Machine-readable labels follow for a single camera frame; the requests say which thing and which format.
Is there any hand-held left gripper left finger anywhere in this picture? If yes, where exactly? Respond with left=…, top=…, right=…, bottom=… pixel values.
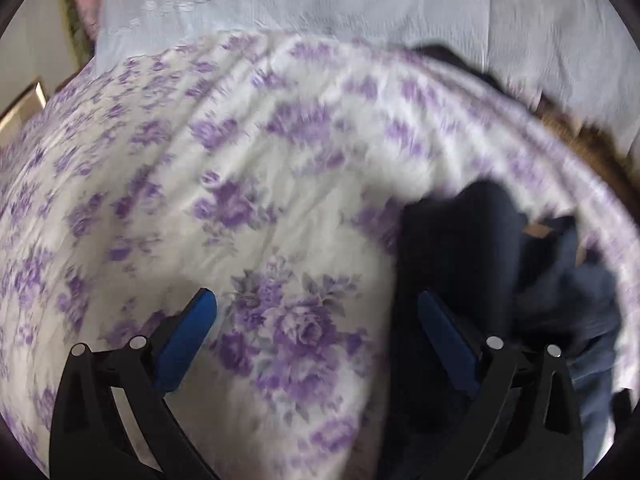
left=50, top=287, right=221, bottom=480

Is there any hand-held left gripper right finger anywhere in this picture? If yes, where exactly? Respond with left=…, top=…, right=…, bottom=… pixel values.
left=418, top=290, right=586, bottom=480

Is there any navy knit cardigan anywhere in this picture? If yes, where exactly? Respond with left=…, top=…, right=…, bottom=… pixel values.
left=387, top=179, right=581, bottom=480

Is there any purple floral bed sheet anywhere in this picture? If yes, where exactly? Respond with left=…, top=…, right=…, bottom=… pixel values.
left=0, top=30, right=640, bottom=480

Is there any brown woven mat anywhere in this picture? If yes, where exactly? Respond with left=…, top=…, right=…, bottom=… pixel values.
left=534, top=104, right=632, bottom=188

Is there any dark cloth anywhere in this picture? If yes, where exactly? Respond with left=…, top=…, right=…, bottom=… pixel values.
left=409, top=44, right=503, bottom=92

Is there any green patterned panel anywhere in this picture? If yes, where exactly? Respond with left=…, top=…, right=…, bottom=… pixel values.
left=61, top=0, right=97, bottom=63

